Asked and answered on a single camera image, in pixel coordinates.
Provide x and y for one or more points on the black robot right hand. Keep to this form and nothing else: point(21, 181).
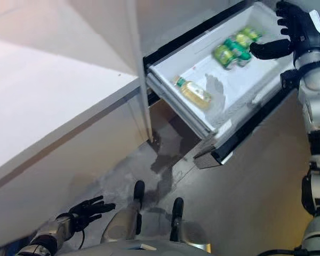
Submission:
point(304, 34)

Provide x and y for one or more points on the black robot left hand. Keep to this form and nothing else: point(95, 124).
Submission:
point(88, 212)

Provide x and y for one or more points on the yellow tea drink bottle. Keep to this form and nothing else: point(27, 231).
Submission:
point(194, 93)

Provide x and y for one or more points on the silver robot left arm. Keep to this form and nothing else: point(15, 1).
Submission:
point(48, 237)

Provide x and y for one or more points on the fridge drawer with white bin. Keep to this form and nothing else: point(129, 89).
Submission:
point(256, 80)

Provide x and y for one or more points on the stainless steel fridge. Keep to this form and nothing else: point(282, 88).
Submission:
point(176, 21)

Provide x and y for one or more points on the black robot left foot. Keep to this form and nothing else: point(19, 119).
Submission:
point(139, 192)

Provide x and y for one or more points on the black robot foot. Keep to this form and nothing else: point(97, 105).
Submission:
point(178, 208)
point(139, 192)

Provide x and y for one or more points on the green drink can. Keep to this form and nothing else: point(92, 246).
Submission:
point(238, 54)
point(248, 36)
point(222, 56)

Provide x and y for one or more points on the grey robot torso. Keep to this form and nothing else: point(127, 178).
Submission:
point(149, 252)

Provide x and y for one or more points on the black robot right foot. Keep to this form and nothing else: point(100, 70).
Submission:
point(178, 208)

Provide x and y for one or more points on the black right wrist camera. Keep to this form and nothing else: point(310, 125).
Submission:
point(289, 80)

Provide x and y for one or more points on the white fridge enclosure panel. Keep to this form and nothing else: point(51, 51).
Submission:
point(109, 34)

